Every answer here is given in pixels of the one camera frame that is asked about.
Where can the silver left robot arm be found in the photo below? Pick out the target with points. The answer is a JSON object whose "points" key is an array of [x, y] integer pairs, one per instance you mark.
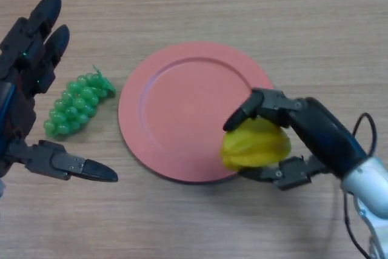
{"points": [[1, 187]]}

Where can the yellow starfruit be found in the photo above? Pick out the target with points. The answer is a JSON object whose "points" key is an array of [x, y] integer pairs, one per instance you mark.
{"points": [[257, 146]]}

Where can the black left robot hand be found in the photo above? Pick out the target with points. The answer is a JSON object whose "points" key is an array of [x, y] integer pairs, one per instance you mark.
{"points": [[15, 104]]}

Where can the pink round plate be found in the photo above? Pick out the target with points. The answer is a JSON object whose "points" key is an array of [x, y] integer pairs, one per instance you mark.
{"points": [[182, 113]]}

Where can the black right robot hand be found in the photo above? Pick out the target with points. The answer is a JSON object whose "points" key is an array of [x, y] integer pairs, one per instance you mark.
{"points": [[324, 131]]}

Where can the green grape bunch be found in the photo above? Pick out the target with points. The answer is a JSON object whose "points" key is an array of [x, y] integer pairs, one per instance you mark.
{"points": [[75, 104]]}

